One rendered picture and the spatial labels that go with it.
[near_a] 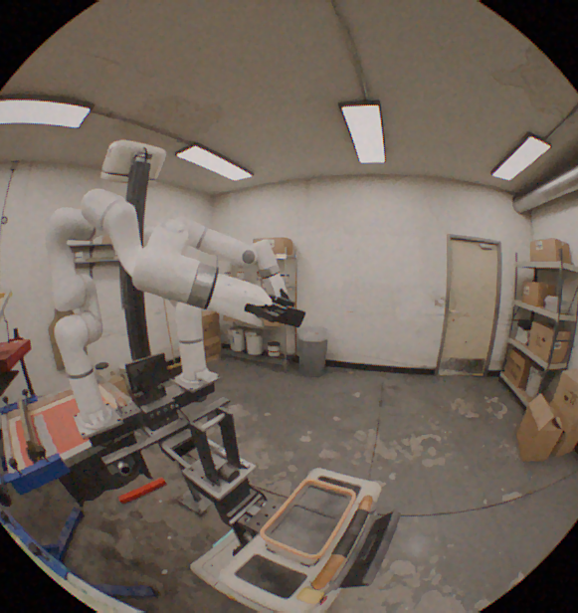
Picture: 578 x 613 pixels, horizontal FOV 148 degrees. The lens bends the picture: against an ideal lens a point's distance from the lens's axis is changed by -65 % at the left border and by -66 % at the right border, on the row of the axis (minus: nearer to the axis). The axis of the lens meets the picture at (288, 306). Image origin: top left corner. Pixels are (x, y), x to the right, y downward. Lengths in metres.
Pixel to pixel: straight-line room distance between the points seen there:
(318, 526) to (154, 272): 0.60
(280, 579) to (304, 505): 0.23
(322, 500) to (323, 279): 3.28
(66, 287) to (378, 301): 3.44
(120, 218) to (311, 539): 0.78
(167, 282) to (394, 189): 3.53
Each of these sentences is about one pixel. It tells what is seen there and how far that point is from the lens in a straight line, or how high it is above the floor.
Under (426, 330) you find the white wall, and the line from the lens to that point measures 3.67.
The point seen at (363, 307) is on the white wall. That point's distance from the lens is 3.56.
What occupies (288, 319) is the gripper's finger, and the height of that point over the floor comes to 1.45.
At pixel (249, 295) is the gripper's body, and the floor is 1.50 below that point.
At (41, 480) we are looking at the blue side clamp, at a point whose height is 0.96.
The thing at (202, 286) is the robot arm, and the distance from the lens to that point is 0.37.
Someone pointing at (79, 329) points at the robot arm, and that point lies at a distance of 0.68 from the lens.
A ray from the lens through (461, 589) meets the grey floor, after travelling 1.82.
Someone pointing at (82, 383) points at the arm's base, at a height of 1.28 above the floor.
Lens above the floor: 1.54
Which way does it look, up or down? 9 degrees down
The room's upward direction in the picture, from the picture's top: straight up
